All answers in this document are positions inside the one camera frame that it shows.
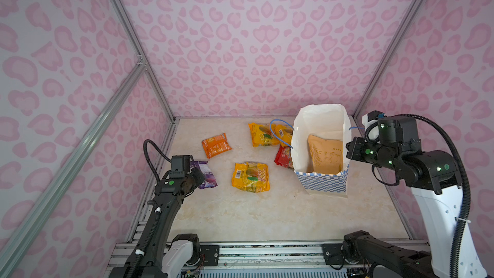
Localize purple small snack packet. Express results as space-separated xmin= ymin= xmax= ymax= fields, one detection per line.
xmin=191 ymin=160 xmax=217 ymax=189

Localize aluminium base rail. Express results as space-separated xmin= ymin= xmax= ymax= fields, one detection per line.
xmin=103 ymin=239 xmax=429 ymax=278

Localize red candy bag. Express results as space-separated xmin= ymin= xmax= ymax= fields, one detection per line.
xmin=274 ymin=146 xmax=293 ymax=169

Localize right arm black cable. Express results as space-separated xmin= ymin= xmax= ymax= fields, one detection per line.
xmin=393 ymin=113 xmax=472 ymax=278

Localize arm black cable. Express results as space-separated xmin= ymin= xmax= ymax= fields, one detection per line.
xmin=143 ymin=139 xmax=173 ymax=183
xmin=393 ymin=113 xmax=472 ymax=278

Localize aluminium frame strut diagonal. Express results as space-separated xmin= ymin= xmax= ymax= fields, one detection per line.
xmin=1 ymin=63 xmax=146 ymax=277

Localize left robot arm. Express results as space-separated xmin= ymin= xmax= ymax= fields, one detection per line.
xmin=109 ymin=155 xmax=205 ymax=277

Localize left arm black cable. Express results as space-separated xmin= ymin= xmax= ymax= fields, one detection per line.
xmin=143 ymin=139 xmax=173 ymax=183

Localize yellow mango candy bag front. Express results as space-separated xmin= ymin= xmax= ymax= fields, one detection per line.
xmin=232 ymin=162 xmax=270 ymax=193

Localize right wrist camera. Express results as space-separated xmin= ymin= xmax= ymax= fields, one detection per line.
xmin=362 ymin=110 xmax=385 ymax=129

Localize white paper bag blue handles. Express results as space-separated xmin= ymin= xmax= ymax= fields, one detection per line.
xmin=268 ymin=104 xmax=355 ymax=198

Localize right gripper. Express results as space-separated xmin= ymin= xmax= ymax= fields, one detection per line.
xmin=341 ymin=134 xmax=399 ymax=170

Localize orange corn chip packet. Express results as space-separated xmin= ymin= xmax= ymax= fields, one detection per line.
xmin=201 ymin=133 xmax=232 ymax=159

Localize yellow candy bag back left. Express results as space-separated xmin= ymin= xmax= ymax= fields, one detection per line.
xmin=248 ymin=123 xmax=280 ymax=147

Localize tan kraft paper snack pouch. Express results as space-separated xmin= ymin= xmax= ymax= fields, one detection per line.
xmin=307 ymin=135 xmax=343 ymax=175

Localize yellow candy bag back right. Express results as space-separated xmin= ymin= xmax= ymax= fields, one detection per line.
xmin=271 ymin=124 xmax=293 ymax=147

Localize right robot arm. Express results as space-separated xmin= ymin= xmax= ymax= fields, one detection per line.
xmin=342 ymin=111 xmax=487 ymax=277

